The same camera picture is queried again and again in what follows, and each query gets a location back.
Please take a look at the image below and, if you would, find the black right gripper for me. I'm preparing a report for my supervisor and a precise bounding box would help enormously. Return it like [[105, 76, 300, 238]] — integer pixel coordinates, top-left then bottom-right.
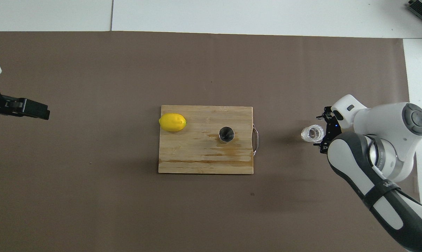
[[314, 107, 341, 154]]

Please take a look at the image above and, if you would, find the clear glass cup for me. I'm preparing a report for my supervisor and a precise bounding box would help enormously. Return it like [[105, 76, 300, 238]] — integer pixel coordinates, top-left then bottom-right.
[[301, 124, 325, 143]]

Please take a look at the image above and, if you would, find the steel jigger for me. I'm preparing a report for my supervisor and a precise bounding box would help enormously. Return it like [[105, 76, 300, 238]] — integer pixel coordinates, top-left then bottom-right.
[[219, 126, 235, 143]]

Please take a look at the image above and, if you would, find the wooden cutting board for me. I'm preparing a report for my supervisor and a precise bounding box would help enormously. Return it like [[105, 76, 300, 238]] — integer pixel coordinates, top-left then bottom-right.
[[158, 105, 258, 175]]

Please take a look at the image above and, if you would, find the yellow lemon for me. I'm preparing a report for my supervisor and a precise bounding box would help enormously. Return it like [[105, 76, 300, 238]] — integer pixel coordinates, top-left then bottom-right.
[[158, 113, 187, 132]]

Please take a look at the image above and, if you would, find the brown paper table mat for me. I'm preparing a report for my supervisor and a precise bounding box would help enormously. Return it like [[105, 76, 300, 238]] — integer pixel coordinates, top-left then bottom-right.
[[0, 31, 422, 252]]

